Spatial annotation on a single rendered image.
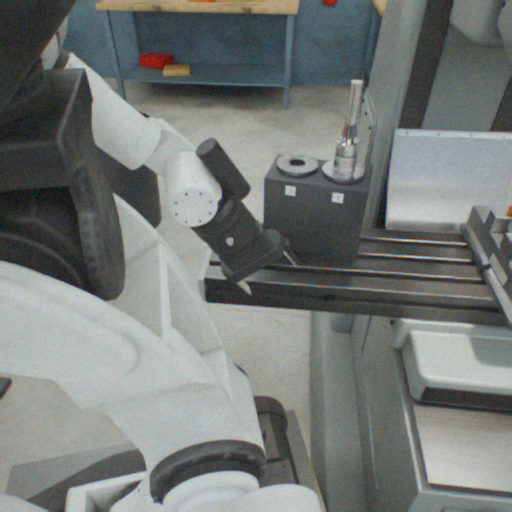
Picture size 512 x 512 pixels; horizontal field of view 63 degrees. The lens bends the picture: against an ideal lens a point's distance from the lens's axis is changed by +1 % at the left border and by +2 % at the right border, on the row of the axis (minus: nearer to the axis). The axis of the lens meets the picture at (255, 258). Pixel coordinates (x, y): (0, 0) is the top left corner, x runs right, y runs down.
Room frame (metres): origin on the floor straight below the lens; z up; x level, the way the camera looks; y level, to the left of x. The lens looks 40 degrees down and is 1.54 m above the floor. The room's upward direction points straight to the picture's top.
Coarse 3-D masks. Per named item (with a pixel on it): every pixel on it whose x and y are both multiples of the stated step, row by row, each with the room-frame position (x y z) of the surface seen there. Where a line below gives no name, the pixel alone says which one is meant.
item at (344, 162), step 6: (336, 150) 0.79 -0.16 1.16; (342, 150) 0.78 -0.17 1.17; (348, 150) 0.77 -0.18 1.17; (354, 150) 0.78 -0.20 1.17; (336, 156) 0.79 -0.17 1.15; (342, 156) 0.78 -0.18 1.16; (348, 156) 0.77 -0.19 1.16; (354, 156) 0.78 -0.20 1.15; (336, 162) 0.79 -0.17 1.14; (342, 162) 0.78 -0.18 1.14; (348, 162) 0.78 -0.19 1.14; (354, 162) 0.78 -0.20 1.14; (336, 168) 0.78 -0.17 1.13; (342, 168) 0.78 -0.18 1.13; (348, 168) 0.78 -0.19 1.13; (354, 168) 0.78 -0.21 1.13
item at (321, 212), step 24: (288, 168) 0.80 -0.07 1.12; (312, 168) 0.80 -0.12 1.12; (360, 168) 0.80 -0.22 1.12; (264, 192) 0.79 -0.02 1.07; (288, 192) 0.77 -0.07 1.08; (312, 192) 0.76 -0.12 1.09; (336, 192) 0.74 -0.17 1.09; (360, 192) 0.73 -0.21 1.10; (264, 216) 0.79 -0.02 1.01; (288, 216) 0.77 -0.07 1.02; (312, 216) 0.75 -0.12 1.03; (336, 216) 0.74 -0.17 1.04; (360, 216) 0.73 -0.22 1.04; (312, 240) 0.75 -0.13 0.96; (336, 240) 0.74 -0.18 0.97
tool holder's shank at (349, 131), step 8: (352, 80) 0.81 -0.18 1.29; (360, 80) 0.81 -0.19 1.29; (352, 88) 0.79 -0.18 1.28; (360, 88) 0.79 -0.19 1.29; (352, 96) 0.79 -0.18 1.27; (360, 96) 0.79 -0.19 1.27; (352, 104) 0.79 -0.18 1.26; (360, 104) 0.79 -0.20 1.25; (352, 112) 0.79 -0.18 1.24; (352, 120) 0.79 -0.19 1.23; (344, 128) 0.79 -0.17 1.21; (352, 128) 0.79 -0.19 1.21; (344, 136) 0.79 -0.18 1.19; (352, 136) 0.78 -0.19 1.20
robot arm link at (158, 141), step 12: (156, 120) 0.54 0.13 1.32; (144, 132) 0.49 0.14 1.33; (156, 132) 0.51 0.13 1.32; (168, 132) 0.54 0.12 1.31; (144, 144) 0.48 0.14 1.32; (156, 144) 0.49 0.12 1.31; (168, 144) 0.55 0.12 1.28; (180, 144) 0.56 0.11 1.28; (192, 144) 0.58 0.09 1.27; (132, 156) 0.48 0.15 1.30; (144, 156) 0.48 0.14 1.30; (156, 156) 0.55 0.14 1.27; (168, 156) 0.55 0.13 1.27; (132, 168) 0.49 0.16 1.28; (156, 168) 0.55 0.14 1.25
